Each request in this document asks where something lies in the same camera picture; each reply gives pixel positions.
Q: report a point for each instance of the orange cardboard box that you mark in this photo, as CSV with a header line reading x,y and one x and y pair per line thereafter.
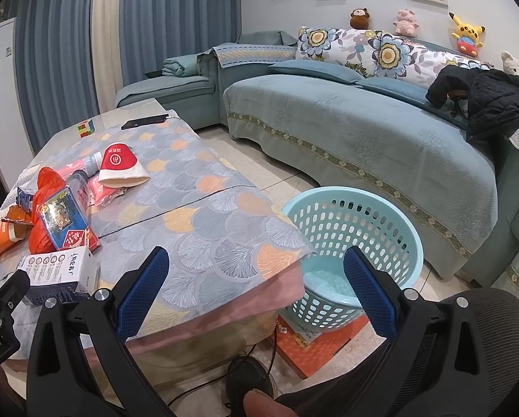
x,y
300,353

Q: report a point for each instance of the cream sheer curtain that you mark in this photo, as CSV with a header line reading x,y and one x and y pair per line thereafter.
x,y
106,51

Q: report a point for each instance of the scale pattern tablecloth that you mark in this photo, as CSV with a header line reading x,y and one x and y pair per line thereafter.
x,y
232,253

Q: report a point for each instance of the colourful puzzle cube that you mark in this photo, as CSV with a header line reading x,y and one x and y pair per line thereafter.
x,y
86,128

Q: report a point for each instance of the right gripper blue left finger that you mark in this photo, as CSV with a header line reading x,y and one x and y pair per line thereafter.
x,y
60,381

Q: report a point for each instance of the white refrigerator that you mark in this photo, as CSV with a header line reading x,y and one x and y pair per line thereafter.
x,y
15,148

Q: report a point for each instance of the blue curtain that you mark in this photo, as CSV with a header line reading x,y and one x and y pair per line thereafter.
x,y
73,56

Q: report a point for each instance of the folded teal blanket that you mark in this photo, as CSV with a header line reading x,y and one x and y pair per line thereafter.
x,y
182,66

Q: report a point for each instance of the light blue plastic basket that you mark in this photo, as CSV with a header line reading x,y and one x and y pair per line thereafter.
x,y
334,218

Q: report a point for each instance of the floral long pillow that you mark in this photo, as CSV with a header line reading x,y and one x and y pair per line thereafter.
x,y
376,53

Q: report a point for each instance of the blue tiger playing card box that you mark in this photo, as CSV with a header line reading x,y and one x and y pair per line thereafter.
x,y
67,224

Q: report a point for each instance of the brown monkey plush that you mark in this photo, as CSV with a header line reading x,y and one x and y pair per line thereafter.
x,y
360,19

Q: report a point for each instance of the yellow pikachu plush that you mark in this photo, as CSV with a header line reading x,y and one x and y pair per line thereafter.
x,y
468,38

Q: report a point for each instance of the white teddy bear plush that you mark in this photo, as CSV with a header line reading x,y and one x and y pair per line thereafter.
x,y
510,63

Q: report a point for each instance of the black smartphone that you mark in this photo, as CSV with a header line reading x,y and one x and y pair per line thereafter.
x,y
139,122

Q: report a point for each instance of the black jacket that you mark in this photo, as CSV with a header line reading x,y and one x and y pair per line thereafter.
x,y
493,99

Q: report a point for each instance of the pink pig plush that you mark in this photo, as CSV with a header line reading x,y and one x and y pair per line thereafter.
x,y
406,23

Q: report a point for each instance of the teal flat cushion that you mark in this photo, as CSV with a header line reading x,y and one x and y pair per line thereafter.
x,y
396,89
317,69

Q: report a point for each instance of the white blue carton box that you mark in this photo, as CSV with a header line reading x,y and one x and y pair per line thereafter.
x,y
67,276

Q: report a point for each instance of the teal sofa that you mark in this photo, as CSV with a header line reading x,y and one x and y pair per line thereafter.
x,y
462,197

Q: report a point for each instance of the person's right hand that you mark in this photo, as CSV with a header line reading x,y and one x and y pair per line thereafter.
x,y
258,404

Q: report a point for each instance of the orange plastic bag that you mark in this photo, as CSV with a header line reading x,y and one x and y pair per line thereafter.
x,y
49,183

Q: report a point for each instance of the red white paper cup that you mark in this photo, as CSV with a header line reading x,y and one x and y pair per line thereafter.
x,y
121,168

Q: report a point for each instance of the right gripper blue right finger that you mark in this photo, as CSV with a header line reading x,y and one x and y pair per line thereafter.
x,y
372,295

